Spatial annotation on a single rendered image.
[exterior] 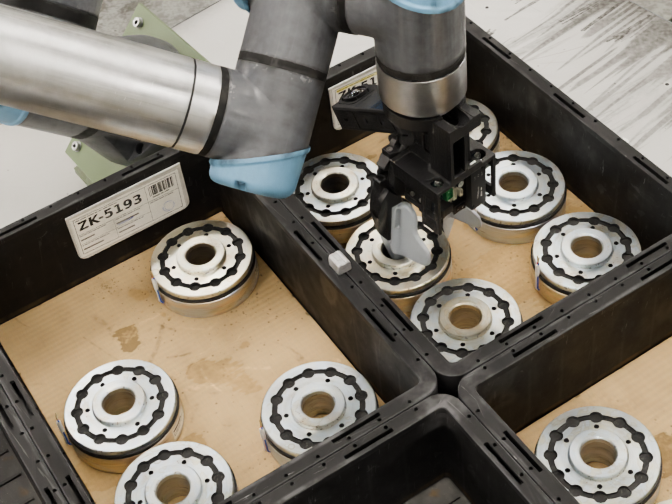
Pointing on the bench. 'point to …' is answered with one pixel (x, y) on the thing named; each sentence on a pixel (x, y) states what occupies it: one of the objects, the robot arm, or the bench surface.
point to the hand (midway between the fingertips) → (418, 239)
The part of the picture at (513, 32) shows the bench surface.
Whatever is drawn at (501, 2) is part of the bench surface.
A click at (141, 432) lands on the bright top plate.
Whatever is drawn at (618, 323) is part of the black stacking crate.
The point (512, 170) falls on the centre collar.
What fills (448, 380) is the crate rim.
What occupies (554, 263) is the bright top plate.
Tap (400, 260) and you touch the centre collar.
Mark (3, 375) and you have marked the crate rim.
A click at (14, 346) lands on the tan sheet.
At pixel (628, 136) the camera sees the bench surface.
